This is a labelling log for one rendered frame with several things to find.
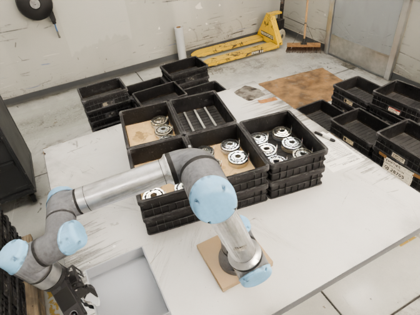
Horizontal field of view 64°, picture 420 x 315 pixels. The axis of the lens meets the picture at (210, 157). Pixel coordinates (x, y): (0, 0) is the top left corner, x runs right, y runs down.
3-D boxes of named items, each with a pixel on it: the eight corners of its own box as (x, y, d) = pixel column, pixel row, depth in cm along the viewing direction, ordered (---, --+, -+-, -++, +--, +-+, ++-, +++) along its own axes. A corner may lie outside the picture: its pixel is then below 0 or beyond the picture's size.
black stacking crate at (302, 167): (325, 169, 163) (329, 150, 156) (270, 185, 157) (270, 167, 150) (287, 127, 193) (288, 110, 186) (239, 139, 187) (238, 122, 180)
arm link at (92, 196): (203, 129, 100) (38, 185, 93) (215, 149, 92) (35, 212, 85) (210, 157, 108) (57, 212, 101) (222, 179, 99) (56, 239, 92)
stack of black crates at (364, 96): (385, 127, 297) (395, 92, 276) (359, 138, 288) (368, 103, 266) (350, 107, 326) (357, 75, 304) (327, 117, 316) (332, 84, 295)
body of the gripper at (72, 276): (84, 271, 103) (59, 254, 95) (92, 293, 97) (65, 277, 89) (63, 287, 102) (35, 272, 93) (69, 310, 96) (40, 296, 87)
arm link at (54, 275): (55, 272, 85) (27, 292, 84) (66, 279, 89) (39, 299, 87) (50, 250, 91) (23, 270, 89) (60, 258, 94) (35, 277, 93)
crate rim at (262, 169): (270, 170, 151) (270, 166, 150) (207, 188, 146) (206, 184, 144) (237, 125, 182) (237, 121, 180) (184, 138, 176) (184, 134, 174)
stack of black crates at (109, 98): (130, 117, 346) (119, 76, 318) (139, 130, 324) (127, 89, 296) (90, 129, 333) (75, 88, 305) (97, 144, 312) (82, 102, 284)
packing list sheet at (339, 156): (367, 159, 183) (367, 158, 182) (335, 174, 176) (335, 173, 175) (325, 130, 206) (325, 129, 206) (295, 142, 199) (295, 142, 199)
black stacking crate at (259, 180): (269, 185, 157) (270, 167, 150) (209, 203, 152) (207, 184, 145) (238, 140, 187) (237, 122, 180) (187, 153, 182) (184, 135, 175)
